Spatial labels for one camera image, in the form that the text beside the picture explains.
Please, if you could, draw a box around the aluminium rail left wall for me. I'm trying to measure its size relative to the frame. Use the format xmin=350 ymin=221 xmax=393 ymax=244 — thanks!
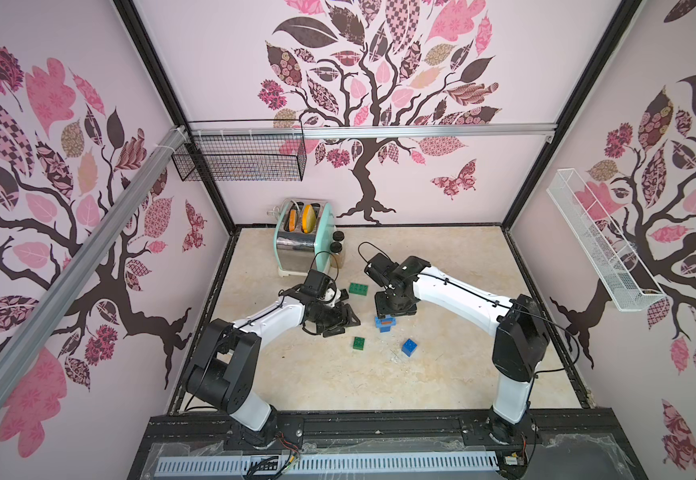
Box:
xmin=0 ymin=126 xmax=188 ymax=410

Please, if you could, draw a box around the white wire shelf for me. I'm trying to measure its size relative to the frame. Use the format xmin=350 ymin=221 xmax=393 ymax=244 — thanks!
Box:
xmin=547 ymin=168 xmax=667 ymax=312

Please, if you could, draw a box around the dark green square lego brick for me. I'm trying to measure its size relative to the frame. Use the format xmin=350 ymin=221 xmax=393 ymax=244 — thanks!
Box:
xmin=352 ymin=337 xmax=365 ymax=351

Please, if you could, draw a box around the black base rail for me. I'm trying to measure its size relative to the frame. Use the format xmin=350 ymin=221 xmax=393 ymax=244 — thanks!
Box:
xmin=138 ymin=408 xmax=625 ymax=452

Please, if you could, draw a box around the white cable duct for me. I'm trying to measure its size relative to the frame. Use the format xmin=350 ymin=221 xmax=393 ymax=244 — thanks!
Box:
xmin=153 ymin=451 xmax=499 ymax=479

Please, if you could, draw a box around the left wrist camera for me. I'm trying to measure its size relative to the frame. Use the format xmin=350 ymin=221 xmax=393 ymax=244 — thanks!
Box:
xmin=300 ymin=269 xmax=349 ymax=304

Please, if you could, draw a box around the black wire basket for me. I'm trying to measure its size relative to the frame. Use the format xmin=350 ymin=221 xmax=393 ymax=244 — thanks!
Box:
xmin=172 ymin=119 xmax=307 ymax=182

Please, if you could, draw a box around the aluminium rail wall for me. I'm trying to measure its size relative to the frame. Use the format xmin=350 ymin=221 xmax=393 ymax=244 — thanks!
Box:
xmin=0 ymin=126 xmax=188 ymax=410
xmin=193 ymin=123 xmax=557 ymax=140

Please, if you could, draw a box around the dark green long lego brick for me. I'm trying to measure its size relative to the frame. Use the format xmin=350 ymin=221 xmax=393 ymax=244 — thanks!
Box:
xmin=349 ymin=282 xmax=369 ymax=296

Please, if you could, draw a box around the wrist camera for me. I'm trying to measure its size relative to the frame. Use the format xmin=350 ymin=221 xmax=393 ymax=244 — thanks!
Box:
xmin=300 ymin=269 xmax=349 ymax=304
xmin=364 ymin=253 xmax=398 ymax=289

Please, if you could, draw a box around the aluminium rail back wall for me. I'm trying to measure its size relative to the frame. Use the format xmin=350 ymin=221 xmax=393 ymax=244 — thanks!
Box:
xmin=193 ymin=123 xmax=557 ymax=140

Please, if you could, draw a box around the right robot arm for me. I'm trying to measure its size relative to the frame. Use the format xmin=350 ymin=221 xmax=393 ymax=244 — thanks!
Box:
xmin=364 ymin=254 xmax=550 ymax=445

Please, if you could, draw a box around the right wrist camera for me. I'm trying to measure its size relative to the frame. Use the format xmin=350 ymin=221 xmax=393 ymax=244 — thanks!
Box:
xmin=364 ymin=253 xmax=398 ymax=289

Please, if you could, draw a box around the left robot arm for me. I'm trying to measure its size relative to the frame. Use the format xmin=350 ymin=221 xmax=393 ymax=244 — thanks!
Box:
xmin=184 ymin=286 xmax=361 ymax=447

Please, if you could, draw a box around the mint green toaster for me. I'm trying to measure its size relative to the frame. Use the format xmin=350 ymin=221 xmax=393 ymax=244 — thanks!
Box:
xmin=273 ymin=199 xmax=335 ymax=277

